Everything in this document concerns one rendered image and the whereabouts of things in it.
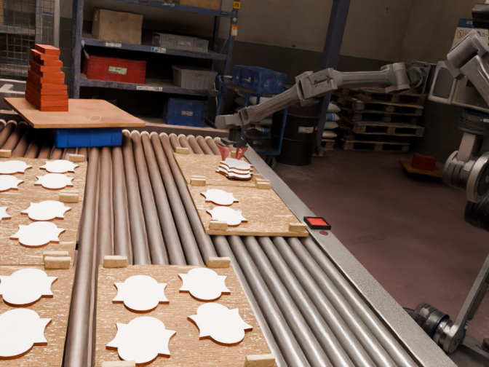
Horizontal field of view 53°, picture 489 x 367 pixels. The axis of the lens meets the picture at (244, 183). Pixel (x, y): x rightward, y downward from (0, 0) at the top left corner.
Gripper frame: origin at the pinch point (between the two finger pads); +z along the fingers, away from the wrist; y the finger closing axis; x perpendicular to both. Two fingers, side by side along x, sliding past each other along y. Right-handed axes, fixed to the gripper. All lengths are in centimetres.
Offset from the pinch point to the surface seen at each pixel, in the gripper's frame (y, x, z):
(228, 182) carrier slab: 10.4, 14.9, 4.1
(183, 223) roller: 46, 41, 5
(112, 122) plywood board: 38, -42, -5
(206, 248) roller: 48, 58, 5
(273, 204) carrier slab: 7.6, 40.0, 3.6
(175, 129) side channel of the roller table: -9, -64, 5
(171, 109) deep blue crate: -175, -365, 68
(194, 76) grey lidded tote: -198, -358, 24
